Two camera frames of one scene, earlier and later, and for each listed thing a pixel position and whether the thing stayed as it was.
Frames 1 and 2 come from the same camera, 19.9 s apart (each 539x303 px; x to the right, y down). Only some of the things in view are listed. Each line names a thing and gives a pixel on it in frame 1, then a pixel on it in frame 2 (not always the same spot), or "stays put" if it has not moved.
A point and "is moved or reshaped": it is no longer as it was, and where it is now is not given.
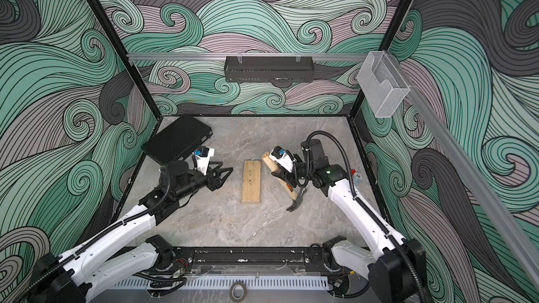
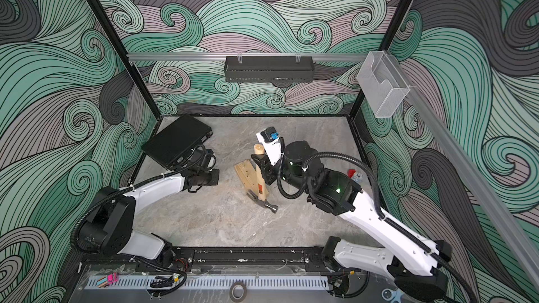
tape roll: [244, 294] stays put
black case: [179, 140] stays put
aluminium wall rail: [211, 57] stays put
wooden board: [252, 182] is moved or reshaped
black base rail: [248, 259] stays put
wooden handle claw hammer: [296, 197] → [264, 193]
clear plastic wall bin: [383, 84] stays put
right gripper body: [300, 170] → [272, 171]
